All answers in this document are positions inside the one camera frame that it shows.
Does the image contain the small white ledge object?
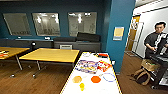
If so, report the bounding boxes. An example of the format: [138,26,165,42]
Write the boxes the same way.
[44,36,52,41]

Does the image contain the red snack bag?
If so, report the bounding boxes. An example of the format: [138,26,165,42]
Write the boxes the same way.
[97,60,113,72]

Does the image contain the small red black game set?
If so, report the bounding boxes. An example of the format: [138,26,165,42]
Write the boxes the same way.
[0,50,10,58]

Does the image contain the dark grey sofa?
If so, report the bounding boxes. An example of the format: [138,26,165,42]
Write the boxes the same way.
[53,32,102,53]

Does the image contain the flat red box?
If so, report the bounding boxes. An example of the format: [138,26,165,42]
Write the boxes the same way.
[98,53,109,59]

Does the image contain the tan framed wall poster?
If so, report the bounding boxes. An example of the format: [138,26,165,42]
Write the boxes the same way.
[112,26,125,42]

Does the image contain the small yellow cup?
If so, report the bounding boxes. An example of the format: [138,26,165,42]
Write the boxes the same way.
[78,82,86,92]

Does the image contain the person in black shirt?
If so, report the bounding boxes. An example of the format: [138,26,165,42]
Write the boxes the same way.
[143,21,168,59]

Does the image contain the long grey bench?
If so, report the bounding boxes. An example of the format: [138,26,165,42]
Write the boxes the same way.
[0,37,55,48]

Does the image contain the white paper sign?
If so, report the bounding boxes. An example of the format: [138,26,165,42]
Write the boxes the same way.
[59,44,73,51]

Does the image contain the brown cardboard box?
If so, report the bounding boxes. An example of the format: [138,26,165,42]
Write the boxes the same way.
[140,58,159,72]

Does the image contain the white table with toys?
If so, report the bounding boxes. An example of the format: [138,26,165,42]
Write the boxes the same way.
[59,51,123,94]

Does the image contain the brown backpack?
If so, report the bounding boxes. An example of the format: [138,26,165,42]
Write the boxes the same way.
[130,68,152,87]

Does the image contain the pale orange bowl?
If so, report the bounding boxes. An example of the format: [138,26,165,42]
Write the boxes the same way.
[72,75,83,84]

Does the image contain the yellow wooden table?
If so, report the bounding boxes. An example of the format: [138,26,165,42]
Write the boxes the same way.
[0,46,31,78]
[18,47,81,79]

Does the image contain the small black device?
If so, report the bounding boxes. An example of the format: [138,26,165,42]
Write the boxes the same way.
[30,41,37,49]

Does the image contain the clear bowl blue rim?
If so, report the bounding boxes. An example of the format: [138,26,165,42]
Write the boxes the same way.
[101,72,117,83]

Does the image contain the interior glass window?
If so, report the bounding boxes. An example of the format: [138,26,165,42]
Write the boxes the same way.
[68,11,98,37]
[2,12,32,37]
[32,12,62,37]

